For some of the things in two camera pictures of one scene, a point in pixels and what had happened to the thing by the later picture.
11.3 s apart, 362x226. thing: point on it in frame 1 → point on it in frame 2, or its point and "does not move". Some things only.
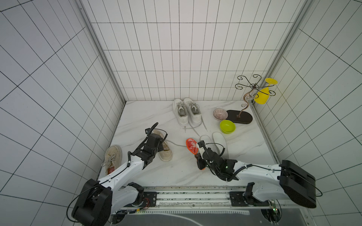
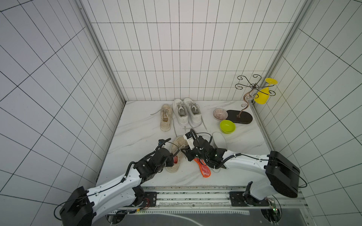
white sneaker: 180,112 does not move
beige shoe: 166,154 → 166,115
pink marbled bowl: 220,114 does not move
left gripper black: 160,147 → 169,160
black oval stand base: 245,117 does not move
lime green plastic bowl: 227,126 does not move
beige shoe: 113,158 → 177,154
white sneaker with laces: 193,112 does not move
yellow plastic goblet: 262,96 does not move
